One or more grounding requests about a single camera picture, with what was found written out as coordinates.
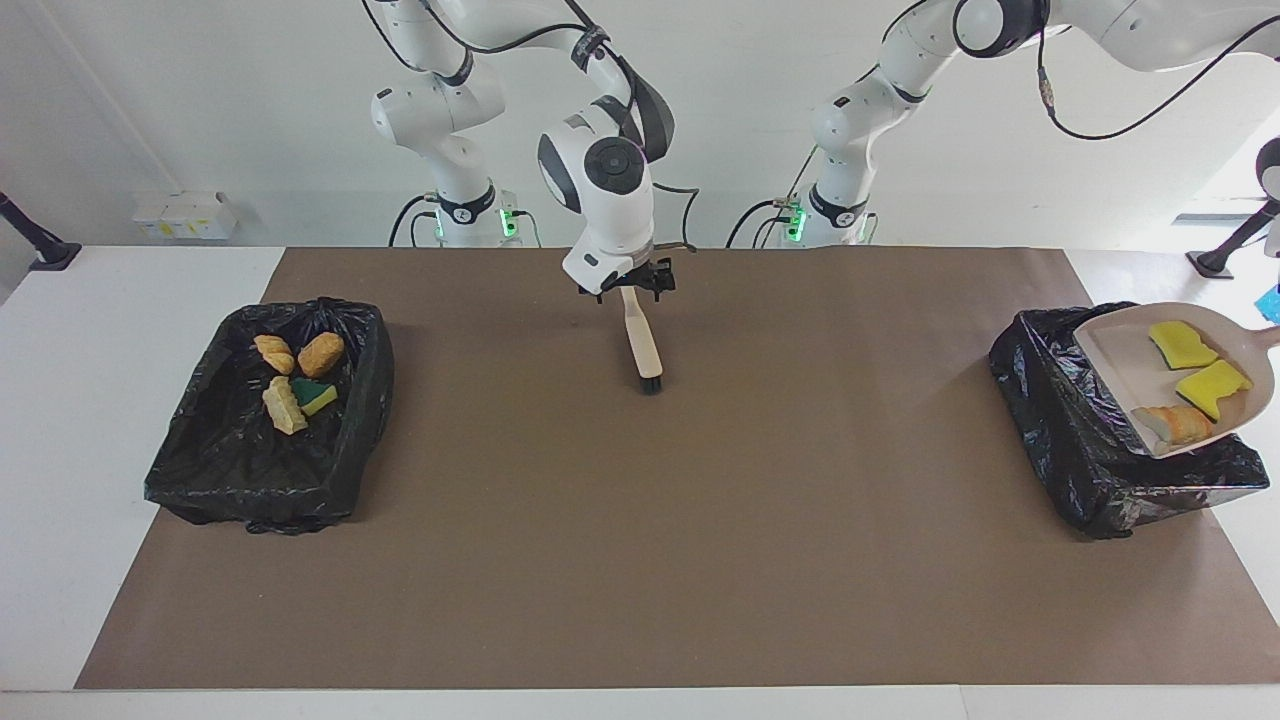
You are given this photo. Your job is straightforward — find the plain yellow sponge piece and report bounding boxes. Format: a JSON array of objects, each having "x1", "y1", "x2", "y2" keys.
[{"x1": 1174, "y1": 359, "x2": 1254, "y2": 422}]

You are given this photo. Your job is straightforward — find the white wall socket box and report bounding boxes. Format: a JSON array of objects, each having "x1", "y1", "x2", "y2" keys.
[{"x1": 132, "y1": 190, "x2": 241, "y2": 241}]

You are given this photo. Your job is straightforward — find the brown paper mat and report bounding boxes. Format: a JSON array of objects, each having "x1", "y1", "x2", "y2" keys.
[{"x1": 75, "y1": 247, "x2": 1280, "y2": 691}]

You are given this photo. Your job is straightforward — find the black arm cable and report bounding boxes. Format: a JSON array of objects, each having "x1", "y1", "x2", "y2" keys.
[
  {"x1": 870, "y1": 0, "x2": 1280, "y2": 143},
  {"x1": 360, "y1": 0, "x2": 701, "y2": 253}
]

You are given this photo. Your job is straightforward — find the black bag lined bin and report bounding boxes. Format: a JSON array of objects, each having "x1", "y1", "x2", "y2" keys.
[
  {"x1": 143, "y1": 295, "x2": 396, "y2": 536},
  {"x1": 988, "y1": 300, "x2": 1271, "y2": 541}
]

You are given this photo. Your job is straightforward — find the flaky croissant piece with peel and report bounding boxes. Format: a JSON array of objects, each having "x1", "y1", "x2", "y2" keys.
[{"x1": 1144, "y1": 404, "x2": 1215, "y2": 449}]

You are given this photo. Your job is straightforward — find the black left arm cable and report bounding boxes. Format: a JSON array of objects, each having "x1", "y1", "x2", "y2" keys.
[{"x1": 870, "y1": 0, "x2": 1280, "y2": 143}]

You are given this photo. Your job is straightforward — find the orange striped croissant piece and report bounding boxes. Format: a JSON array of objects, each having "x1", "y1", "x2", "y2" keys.
[{"x1": 253, "y1": 334, "x2": 297, "y2": 377}]

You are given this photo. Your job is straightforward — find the beige plastic dustpan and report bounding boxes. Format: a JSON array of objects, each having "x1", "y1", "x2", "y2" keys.
[{"x1": 1072, "y1": 302, "x2": 1280, "y2": 461}]

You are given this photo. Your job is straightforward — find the yellow sponge green backing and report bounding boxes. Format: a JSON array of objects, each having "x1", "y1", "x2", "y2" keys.
[{"x1": 1147, "y1": 320, "x2": 1222, "y2": 372}]

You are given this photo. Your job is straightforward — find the pale croissant piece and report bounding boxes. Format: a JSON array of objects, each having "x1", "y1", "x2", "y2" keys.
[{"x1": 262, "y1": 375, "x2": 309, "y2": 436}]

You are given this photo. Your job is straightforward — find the black left base cable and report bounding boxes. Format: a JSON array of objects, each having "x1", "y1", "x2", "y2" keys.
[{"x1": 727, "y1": 150, "x2": 816, "y2": 249}]

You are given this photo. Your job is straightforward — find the black right base cable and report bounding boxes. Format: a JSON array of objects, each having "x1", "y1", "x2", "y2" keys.
[{"x1": 388, "y1": 193, "x2": 433, "y2": 248}]

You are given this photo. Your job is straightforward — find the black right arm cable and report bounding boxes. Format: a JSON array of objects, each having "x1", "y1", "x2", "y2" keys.
[{"x1": 360, "y1": 0, "x2": 701, "y2": 253}]

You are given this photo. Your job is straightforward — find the brown bread roll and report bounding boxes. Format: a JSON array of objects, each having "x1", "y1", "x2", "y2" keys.
[{"x1": 297, "y1": 331, "x2": 345, "y2": 379}]

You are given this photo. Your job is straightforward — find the beige brush black bristles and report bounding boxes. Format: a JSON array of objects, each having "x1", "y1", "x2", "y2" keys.
[{"x1": 619, "y1": 287, "x2": 666, "y2": 394}]

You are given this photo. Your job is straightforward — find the black base cable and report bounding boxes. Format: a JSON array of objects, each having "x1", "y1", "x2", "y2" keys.
[
  {"x1": 727, "y1": 150, "x2": 816, "y2": 249},
  {"x1": 388, "y1": 193, "x2": 433, "y2": 248}
]

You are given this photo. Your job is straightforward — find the black stand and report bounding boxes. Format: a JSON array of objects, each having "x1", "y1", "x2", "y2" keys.
[
  {"x1": 1185, "y1": 193, "x2": 1280, "y2": 279},
  {"x1": 0, "y1": 190, "x2": 83, "y2": 273}
]

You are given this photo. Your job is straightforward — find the green yellow sponge wedge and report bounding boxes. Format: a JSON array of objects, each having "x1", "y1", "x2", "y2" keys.
[{"x1": 292, "y1": 377, "x2": 339, "y2": 417}]

